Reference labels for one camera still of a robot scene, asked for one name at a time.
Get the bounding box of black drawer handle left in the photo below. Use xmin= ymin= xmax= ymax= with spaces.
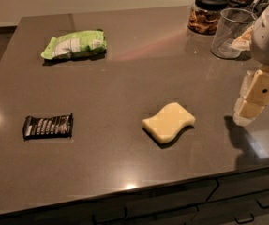
xmin=92 ymin=207 xmax=127 ymax=225

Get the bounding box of dark drawer front middle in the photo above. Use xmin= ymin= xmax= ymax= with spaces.
xmin=93 ymin=179 xmax=218 ymax=225

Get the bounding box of green rice chip bag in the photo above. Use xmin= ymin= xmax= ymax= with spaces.
xmin=41 ymin=30 xmax=107 ymax=60

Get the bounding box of clear plastic cup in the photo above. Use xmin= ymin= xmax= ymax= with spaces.
xmin=211 ymin=8 xmax=257 ymax=59

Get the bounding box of glass jar with black lid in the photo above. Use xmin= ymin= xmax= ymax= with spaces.
xmin=187 ymin=0 xmax=229 ymax=35

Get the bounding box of black drawer handle lower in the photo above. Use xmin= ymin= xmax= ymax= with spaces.
xmin=234 ymin=214 xmax=255 ymax=225

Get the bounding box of dark drawer front right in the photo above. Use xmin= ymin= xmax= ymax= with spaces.
xmin=200 ymin=168 xmax=269 ymax=224

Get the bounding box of yellow sponge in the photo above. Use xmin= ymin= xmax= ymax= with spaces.
xmin=142 ymin=102 xmax=196 ymax=144

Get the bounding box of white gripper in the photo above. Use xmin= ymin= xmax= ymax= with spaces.
xmin=233 ymin=5 xmax=269 ymax=126

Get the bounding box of dark drawer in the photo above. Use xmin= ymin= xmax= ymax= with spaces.
xmin=200 ymin=168 xmax=269 ymax=224
xmin=93 ymin=179 xmax=218 ymax=225

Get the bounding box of black snack bar wrapper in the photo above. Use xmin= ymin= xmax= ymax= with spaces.
xmin=22 ymin=113 xmax=73 ymax=141

